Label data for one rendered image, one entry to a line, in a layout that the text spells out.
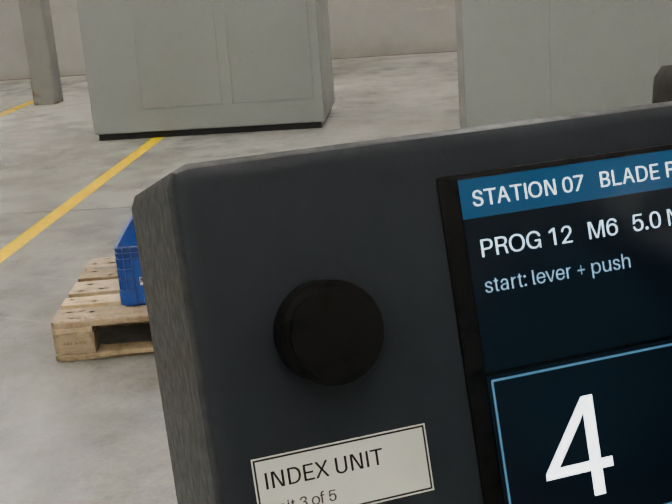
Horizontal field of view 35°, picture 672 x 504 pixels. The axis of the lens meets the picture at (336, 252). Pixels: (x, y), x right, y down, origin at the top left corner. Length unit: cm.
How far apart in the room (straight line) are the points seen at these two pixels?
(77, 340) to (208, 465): 346
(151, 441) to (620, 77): 420
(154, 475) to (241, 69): 549
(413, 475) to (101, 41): 803
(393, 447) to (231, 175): 9
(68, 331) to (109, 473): 91
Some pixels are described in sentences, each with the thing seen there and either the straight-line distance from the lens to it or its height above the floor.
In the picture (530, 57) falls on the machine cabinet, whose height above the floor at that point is 61.
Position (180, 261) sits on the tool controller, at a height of 123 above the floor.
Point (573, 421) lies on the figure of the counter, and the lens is 32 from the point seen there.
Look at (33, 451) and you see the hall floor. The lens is 316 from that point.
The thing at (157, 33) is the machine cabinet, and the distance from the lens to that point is 817.
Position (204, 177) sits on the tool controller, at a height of 125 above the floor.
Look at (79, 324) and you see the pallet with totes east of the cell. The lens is 373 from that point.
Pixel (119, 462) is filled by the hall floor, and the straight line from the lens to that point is 300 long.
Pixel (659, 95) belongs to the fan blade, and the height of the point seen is 111.
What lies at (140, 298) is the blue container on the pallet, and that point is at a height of 17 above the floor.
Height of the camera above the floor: 131
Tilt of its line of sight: 16 degrees down
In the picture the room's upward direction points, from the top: 4 degrees counter-clockwise
